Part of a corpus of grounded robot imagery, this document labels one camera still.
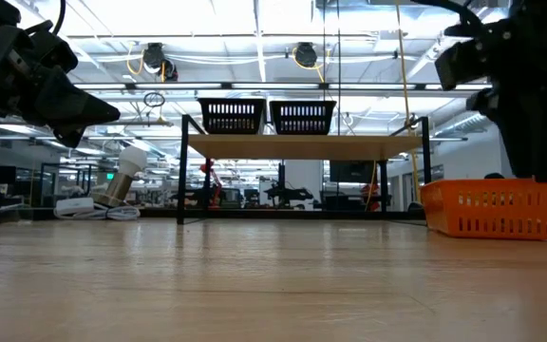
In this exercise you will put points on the orange plastic basket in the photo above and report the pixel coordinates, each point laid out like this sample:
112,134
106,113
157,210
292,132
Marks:
492,187

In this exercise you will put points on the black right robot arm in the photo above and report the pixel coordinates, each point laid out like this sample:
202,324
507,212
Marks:
546,14

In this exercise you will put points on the black metal rig frame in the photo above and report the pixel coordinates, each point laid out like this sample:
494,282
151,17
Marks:
264,214

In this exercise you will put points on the white bulb table lamp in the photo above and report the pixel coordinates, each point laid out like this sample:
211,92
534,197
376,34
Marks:
124,178

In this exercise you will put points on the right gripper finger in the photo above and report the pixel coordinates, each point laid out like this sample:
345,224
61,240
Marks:
525,147

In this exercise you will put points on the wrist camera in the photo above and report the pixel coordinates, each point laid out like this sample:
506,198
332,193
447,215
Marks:
22,45
461,62

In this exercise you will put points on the wooden desk shelf riser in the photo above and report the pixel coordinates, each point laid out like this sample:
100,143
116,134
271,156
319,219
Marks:
302,147

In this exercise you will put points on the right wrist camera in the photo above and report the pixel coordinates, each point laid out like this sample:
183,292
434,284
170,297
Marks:
461,62

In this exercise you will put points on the silver ventilation duct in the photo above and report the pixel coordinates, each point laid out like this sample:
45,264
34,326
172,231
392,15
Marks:
463,124

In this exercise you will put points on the dark monitor screen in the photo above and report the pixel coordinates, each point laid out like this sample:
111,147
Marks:
352,171

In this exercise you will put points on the black background machine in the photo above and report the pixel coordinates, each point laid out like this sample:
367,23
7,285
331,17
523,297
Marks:
285,194

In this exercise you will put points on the red background machine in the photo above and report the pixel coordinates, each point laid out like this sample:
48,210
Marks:
214,183

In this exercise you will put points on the black plastic basket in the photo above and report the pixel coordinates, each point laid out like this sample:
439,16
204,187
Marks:
302,118
232,116

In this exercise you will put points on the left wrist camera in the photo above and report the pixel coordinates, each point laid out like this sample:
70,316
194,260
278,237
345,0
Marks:
22,45

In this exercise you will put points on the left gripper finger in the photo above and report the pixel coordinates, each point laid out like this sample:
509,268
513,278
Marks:
74,102
71,135

